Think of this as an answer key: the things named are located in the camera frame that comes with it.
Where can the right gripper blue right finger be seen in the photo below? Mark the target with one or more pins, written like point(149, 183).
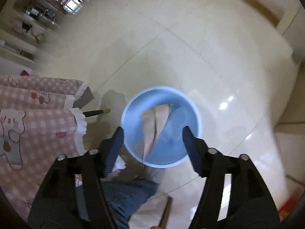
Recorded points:
point(190, 142)

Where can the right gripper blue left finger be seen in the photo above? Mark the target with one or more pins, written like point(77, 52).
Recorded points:
point(112, 160)

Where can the beige paper trash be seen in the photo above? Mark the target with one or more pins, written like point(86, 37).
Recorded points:
point(153, 123)

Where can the blue plastic trash bucket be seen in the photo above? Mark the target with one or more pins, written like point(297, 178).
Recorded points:
point(170, 150)

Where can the wooden table leg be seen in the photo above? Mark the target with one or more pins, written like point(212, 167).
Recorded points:
point(96, 112)

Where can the blue jeans leg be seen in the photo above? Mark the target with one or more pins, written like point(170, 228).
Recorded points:
point(126, 197)

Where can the pink checkered tablecloth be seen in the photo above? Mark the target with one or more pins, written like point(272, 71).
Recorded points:
point(38, 123)

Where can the wooden stick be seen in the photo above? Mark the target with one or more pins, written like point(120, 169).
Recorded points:
point(166, 213)

